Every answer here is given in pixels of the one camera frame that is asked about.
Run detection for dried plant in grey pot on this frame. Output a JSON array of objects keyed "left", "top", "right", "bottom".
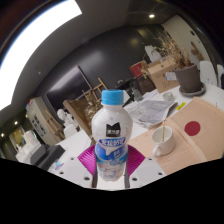
[{"left": 156, "top": 31, "right": 203, "bottom": 94}]

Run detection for white plaster figure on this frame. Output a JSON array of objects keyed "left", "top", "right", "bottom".
[{"left": 69, "top": 113, "right": 80, "bottom": 130}]

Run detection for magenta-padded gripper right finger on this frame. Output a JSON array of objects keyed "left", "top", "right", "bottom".
[{"left": 124, "top": 144, "right": 167, "bottom": 190}]

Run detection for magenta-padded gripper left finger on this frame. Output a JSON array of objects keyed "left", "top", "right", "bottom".
[{"left": 53, "top": 144, "right": 99, "bottom": 190}]

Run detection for white bottle with blue cap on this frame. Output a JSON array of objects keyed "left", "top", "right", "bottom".
[{"left": 90, "top": 89, "right": 134, "bottom": 183}]

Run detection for white mug with stirrer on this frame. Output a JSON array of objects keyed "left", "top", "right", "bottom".
[{"left": 151, "top": 124, "right": 177, "bottom": 159}]

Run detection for golden carved wooden sculpture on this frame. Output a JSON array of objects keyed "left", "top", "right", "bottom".
[{"left": 62, "top": 98, "right": 103, "bottom": 141}]

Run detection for small yellow tag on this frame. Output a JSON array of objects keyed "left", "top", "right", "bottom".
[{"left": 175, "top": 101, "right": 187, "bottom": 111}]

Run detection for brown cardboard box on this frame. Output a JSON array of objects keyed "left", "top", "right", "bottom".
[{"left": 141, "top": 56, "right": 181, "bottom": 94}]

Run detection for flat round red coaster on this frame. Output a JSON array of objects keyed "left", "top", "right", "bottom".
[{"left": 184, "top": 120, "right": 202, "bottom": 137}]

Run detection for white plaster head bust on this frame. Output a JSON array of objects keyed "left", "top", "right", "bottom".
[{"left": 56, "top": 108, "right": 72, "bottom": 128}]

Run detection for white plastic chair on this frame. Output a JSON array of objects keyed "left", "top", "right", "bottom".
[
  {"left": 216, "top": 63, "right": 224, "bottom": 90},
  {"left": 199, "top": 60, "right": 219, "bottom": 88},
  {"left": 63, "top": 123, "right": 80, "bottom": 139}
]

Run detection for clear spray bottle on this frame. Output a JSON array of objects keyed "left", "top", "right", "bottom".
[{"left": 131, "top": 79, "right": 144, "bottom": 102}]

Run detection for long white ceiling light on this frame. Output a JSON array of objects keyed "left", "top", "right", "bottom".
[{"left": 0, "top": 0, "right": 83, "bottom": 112}]

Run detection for white plaster statue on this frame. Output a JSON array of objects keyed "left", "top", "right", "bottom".
[{"left": 144, "top": 44, "right": 165, "bottom": 63}]

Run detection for recessed ceiling spotlights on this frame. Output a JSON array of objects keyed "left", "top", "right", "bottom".
[{"left": 0, "top": 12, "right": 156, "bottom": 139}]

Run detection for wooden easel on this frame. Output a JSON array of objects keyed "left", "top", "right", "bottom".
[
  {"left": 75, "top": 77, "right": 108, "bottom": 105},
  {"left": 44, "top": 109, "right": 66, "bottom": 143}
]

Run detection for red box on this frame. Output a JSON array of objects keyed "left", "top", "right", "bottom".
[{"left": 129, "top": 60, "right": 148, "bottom": 78}]

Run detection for grey round pot saucer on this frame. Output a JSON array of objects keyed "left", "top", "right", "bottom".
[{"left": 178, "top": 82, "right": 207, "bottom": 98}]

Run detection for black box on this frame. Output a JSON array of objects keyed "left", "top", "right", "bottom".
[
  {"left": 29, "top": 143, "right": 51, "bottom": 165},
  {"left": 34, "top": 144, "right": 66, "bottom": 170}
]

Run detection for open newspaper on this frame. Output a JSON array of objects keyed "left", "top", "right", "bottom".
[{"left": 124, "top": 99, "right": 178, "bottom": 130}]

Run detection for white cabinet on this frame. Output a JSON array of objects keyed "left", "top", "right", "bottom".
[{"left": 25, "top": 96, "right": 52, "bottom": 146}]

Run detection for small white cup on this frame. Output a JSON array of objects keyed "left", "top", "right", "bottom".
[{"left": 162, "top": 91, "right": 175, "bottom": 102}]

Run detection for black wall screen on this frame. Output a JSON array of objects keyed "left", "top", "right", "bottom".
[{"left": 44, "top": 65, "right": 93, "bottom": 113}]

